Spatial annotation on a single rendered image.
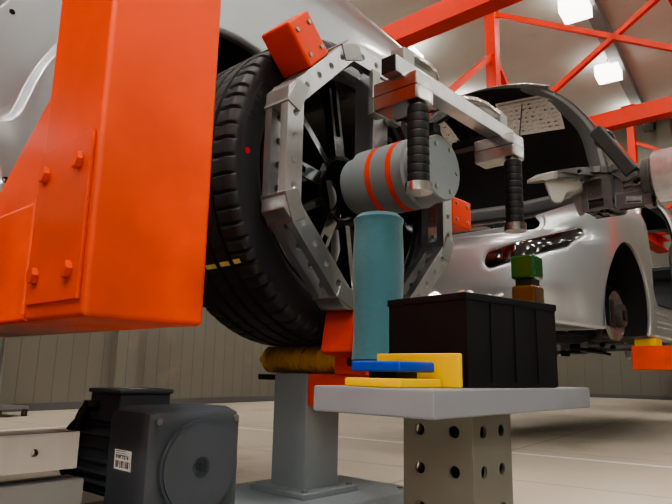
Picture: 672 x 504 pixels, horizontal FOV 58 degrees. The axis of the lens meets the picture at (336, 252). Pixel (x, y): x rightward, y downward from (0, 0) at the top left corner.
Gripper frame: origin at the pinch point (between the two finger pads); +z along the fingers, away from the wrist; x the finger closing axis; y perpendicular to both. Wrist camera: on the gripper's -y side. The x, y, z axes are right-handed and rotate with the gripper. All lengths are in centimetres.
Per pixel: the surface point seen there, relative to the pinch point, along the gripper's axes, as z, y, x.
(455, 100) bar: 7.4, -13.7, -19.4
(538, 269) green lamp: -6.0, 19.1, -17.8
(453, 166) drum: 12.0, -3.5, -13.2
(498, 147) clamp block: 7.8, -9.4, -2.4
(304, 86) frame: 26, -15, -40
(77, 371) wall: 645, 44, 217
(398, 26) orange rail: 232, -247, 273
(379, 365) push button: -5, 35, -58
